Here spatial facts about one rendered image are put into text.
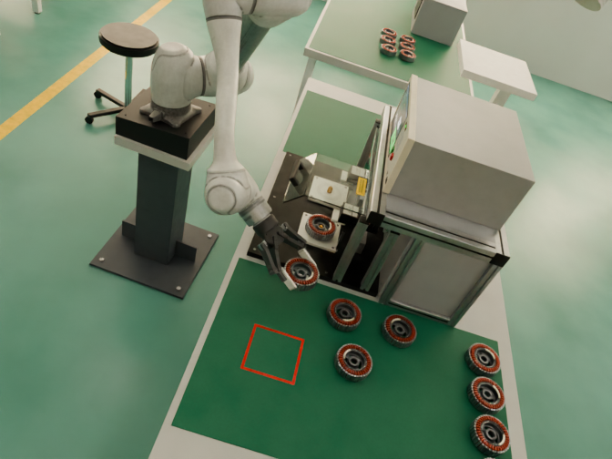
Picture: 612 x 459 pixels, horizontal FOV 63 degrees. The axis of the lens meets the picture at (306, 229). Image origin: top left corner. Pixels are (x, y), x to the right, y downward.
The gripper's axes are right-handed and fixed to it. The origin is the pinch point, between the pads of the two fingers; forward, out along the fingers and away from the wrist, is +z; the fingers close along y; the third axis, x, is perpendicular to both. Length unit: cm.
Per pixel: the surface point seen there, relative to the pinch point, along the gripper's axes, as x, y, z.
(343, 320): 1.1, -2.1, 20.6
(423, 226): 32.0, -21.7, 8.6
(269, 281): -15.8, -0.4, -1.4
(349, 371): 6.3, 12.7, 29.3
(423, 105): 39, -50, -19
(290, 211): -20.9, -32.8, -13.6
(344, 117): -34, -116, -30
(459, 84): -20, -224, -5
